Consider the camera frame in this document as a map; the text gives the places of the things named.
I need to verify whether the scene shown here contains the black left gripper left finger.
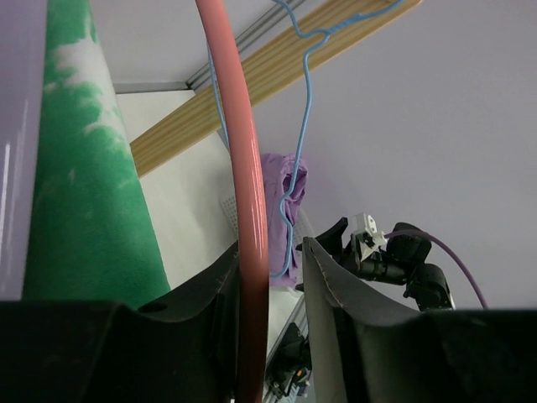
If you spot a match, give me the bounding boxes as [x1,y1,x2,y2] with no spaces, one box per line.
[1,245,240,402]

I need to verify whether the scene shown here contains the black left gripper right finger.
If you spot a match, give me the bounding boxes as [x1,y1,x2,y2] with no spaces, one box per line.
[302,238,536,402]

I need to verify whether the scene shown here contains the pink plastic hanger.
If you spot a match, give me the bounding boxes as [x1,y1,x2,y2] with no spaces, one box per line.
[196,1,269,402]

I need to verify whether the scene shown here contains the green white trousers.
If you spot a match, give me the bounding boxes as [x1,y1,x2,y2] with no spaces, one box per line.
[23,1,169,309]

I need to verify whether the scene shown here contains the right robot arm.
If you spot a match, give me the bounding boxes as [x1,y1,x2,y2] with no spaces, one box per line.
[300,217,536,402]

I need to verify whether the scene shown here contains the purple cloth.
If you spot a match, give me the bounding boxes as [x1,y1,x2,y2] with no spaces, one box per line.
[261,153,308,288]

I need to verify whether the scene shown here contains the wooden clothes rack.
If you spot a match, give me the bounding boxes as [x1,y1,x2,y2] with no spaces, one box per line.
[131,0,420,176]

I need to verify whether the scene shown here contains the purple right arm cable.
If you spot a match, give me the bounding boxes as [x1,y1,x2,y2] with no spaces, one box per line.
[386,228,490,311]

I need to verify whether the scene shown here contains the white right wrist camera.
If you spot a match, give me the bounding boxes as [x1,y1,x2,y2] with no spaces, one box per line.
[351,213,387,264]

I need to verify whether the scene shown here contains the light blue wire hanger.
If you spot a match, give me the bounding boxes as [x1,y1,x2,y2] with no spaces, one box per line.
[207,0,404,279]

